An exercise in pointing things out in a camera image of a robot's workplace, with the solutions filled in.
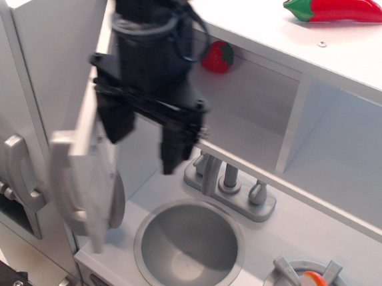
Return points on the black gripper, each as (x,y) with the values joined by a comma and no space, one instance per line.
(150,77)

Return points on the grey toy microwave door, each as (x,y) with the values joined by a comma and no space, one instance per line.
(92,165)

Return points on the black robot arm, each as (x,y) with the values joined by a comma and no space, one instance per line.
(143,19)

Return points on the grey toy telephone handset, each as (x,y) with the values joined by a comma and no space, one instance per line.
(118,202)

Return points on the red toy strawberry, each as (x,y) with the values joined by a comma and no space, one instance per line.
(219,57)

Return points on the grey round sink bowl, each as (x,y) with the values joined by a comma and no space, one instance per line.
(189,243)

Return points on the grey toy faucet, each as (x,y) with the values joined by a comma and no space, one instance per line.
(223,182)

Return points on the white toy kitchen cabinet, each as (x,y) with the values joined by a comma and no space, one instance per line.
(301,110)

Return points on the grey ice dispenser panel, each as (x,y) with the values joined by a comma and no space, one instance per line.
(11,208)

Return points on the red toy chili pepper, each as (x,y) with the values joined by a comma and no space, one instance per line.
(366,11)

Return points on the grey fridge door handle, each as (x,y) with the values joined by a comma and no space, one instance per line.
(21,175)

